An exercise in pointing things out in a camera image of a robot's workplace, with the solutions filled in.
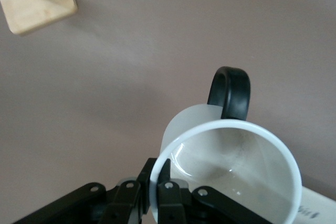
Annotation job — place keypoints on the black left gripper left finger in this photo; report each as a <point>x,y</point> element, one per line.
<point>126,203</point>

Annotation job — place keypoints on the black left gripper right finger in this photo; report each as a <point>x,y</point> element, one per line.
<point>178,205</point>

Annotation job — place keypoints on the beige rectangular serving tray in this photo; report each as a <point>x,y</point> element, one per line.
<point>320,208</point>

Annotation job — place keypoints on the wooden cup hanging rack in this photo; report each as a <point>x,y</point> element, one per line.
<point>36,3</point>

